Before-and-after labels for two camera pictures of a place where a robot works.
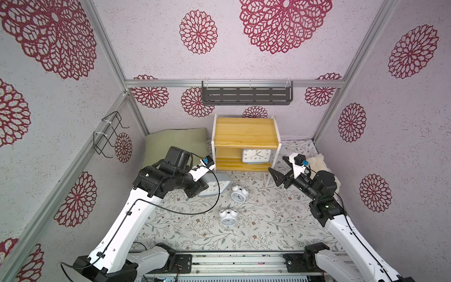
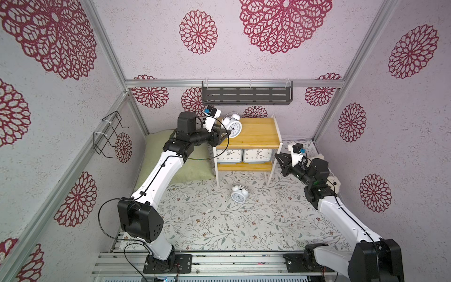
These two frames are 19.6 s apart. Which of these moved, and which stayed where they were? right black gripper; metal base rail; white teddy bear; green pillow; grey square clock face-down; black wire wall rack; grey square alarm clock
Moved: grey square clock face-down; right black gripper
Stayed: grey square alarm clock; black wire wall rack; white teddy bear; green pillow; metal base rail
